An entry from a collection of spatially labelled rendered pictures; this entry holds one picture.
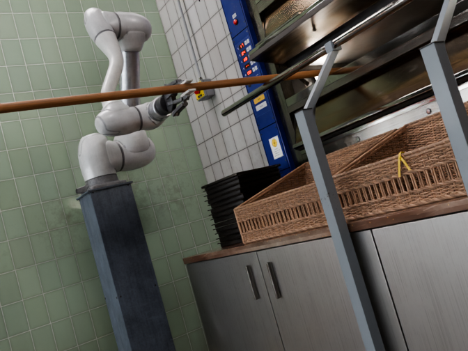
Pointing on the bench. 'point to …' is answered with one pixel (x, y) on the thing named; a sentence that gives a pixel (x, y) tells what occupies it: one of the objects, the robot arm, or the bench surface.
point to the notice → (276, 147)
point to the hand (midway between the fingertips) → (186, 88)
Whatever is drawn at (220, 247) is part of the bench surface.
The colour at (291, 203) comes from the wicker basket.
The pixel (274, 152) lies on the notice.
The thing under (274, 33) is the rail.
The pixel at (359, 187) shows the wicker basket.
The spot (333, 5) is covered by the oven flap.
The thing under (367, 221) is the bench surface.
